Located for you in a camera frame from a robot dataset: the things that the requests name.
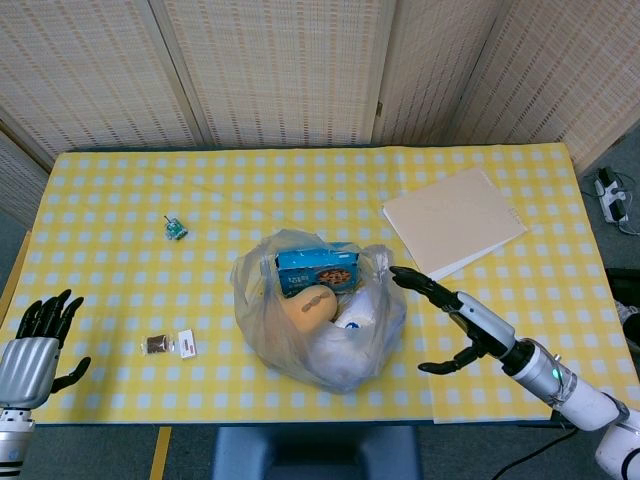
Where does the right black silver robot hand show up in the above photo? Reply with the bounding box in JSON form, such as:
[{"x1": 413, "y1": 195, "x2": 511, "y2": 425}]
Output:
[{"x1": 389, "y1": 265, "x2": 535, "y2": 377}]

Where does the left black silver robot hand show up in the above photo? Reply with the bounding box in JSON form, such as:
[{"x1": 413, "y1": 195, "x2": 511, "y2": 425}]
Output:
[{"x1": 0, "y1": 288, "x2": 93, "y2": 410}]

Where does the transparent plastic bag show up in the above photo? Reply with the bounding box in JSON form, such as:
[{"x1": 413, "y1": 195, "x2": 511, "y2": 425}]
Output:
[{"x1": 230, "y1": 228, "x2": 409, "y2": 396}]

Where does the beige cover notebook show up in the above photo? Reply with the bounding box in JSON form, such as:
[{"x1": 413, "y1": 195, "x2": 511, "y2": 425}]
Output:
[{"x1": 382, "y1": 167, "x2": 529, "y2": 283}]

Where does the white paper roll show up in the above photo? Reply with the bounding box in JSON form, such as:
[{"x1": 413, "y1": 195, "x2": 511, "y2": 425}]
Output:
[{"x1": 332, "y1": 292, "x2": 382, "y2": 332}]

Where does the brown snack packet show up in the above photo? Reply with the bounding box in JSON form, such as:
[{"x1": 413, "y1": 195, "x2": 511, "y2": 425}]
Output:
[{"x1": 141, "y1": 334, "x2": 176, "y2": 356}]

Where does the black object with white shoe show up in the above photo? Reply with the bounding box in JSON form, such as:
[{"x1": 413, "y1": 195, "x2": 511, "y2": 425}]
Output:
[{"x1": 604, "y1": 268, "x2": 640, "y2": 351}]

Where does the yellow floor tape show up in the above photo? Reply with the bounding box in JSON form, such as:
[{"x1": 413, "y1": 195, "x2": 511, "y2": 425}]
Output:
[{"x1": 149, "y1": 426, "x2": 173, "y2": 480}]

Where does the small white red box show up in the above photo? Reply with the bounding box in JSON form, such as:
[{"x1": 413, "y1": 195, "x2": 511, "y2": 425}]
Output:
[{"x1": 177, "y1": 328, "x2": 198, "y2": 359}]

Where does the orange bread pack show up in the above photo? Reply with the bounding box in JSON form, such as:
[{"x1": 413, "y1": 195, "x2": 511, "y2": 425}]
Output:
[{"x1": 282, "y1": 286, "x2": 338, "y2": 325}]

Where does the white power strip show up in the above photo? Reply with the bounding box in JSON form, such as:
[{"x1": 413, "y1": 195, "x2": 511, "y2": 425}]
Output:
[{"x1": 593, "y1": 168, "x2": 630, "y2": 225}]

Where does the blue cookie box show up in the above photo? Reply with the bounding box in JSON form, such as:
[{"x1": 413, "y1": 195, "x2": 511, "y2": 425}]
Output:
[{"x1": 273, "y1": 248, "x2": 363, "y2": 296}]

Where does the woven folding screen panel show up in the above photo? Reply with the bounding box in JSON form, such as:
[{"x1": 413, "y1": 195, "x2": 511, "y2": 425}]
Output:
[
  {"x1": 449, "y1": 0, "x2": 640, "y2": 171},
  {"x1": 149, "y1": 0, "x2": 396, "y2": 149},
  {"x1": 0, "y1": 127, "x2": 51, "y2": 231},
  {"x1": 372, "y1": 0, "x2": 506, "y2": 146},
  {"x1": 0, "y1": 0, "x2": 204, "y2": 159}
]

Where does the small green toy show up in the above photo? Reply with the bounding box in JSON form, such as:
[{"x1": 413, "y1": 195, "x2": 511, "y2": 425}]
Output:
[{"x1": 162, "y1": 214, "x2": 190, "y2": 241}]

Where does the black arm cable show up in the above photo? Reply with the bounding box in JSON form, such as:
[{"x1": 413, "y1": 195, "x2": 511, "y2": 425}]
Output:
[{"x1": 519, "y1": 428, "x2": 584, "y2": 469}]

